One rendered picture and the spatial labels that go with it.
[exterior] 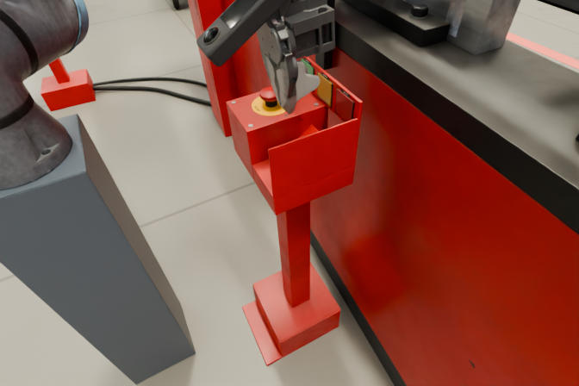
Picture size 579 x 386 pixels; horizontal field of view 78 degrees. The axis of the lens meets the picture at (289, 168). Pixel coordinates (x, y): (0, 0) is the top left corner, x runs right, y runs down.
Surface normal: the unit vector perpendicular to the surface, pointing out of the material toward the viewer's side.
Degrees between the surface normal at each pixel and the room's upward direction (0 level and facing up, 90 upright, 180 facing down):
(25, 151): 73
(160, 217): 0
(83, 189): 90
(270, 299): 0
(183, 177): 0
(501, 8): 90
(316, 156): 90
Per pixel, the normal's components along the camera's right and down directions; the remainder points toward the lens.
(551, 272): -0.91, 0.31
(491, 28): 0.41, 0.62
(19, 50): 0.96, 0.19
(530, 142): -0.04, -0.72
